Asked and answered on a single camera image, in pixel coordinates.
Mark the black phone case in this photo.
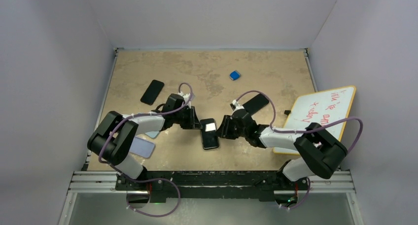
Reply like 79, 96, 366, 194
199, 118, 220, 151

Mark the black phone on left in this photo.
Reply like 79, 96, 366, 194
140, 80, 165, 105

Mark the light blue phone case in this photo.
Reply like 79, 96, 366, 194
145, 131, 160, 139

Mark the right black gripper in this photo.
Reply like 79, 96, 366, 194
215, 115, 247, 140

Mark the black phone on right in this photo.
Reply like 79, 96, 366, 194
243, 94, 269, 115

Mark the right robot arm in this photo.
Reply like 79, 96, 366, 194
216, 109, 348, 189

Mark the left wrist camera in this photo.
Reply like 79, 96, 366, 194
178, 91, 195, 103

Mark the black base frame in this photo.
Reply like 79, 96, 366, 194
115, 170, 309, 205

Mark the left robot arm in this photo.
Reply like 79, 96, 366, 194
87, 92, 202, 190

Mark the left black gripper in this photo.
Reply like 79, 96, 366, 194
173, 106, 202, 130

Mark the yellow-framed whiteboard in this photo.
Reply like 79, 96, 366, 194
273, 85, 356, 156

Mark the blue eraser block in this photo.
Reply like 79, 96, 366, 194
229, 70, 241, 81

